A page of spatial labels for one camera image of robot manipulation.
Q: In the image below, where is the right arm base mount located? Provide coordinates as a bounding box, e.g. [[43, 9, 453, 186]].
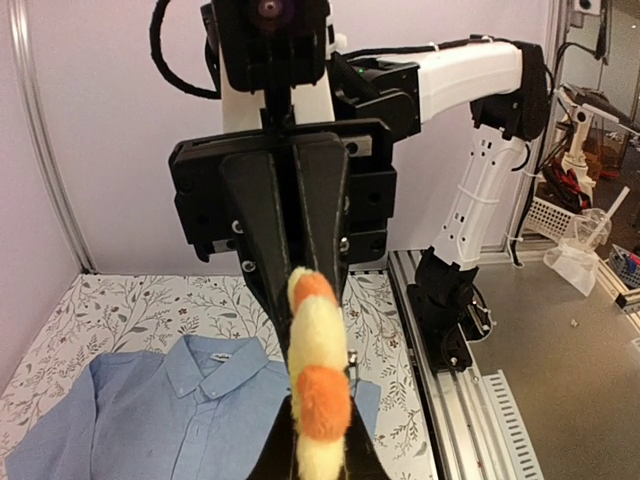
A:
[[407, 248, 488, 374]]

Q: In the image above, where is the left aluminium corner post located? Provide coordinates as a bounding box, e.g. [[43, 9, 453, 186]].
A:
[[6, 0, 98, 274]]

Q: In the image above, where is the yellow orange flower brooch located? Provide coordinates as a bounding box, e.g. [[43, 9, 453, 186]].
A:
[[287, 267, 352, 479]]

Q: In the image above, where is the blue button-up shirt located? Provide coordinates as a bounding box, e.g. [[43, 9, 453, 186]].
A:
[[0, 334, 384, 480]]

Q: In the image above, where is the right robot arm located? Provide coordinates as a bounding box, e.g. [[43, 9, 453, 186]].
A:
[[169, 32, 550, 479]]

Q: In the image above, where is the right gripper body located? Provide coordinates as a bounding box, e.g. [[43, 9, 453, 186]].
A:
[[168, 119, 397, 264]]

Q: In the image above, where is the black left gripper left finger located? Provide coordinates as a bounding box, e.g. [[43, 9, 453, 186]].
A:
[[247, 395, 298, 480]]

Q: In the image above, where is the white perforated basket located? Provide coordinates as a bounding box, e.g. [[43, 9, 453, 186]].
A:
[[523, 196, 575, 243]]

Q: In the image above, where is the aluminium front rail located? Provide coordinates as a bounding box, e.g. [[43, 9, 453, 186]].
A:
[[388, 251, 543, 479]]

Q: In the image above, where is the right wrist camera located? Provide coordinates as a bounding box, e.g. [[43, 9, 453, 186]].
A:
[[202, 1, 335, 133]]

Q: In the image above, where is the clear plastic bag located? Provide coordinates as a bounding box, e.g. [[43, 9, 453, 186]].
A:
[[543, 186, 630, 297]]

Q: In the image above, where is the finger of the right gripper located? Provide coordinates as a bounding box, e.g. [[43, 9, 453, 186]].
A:
[[295, 133, 349, 297], [219, 148, 295, 359]]

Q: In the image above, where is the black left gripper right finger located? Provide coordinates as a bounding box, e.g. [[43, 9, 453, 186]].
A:
[[339, 387, 389, 480]]

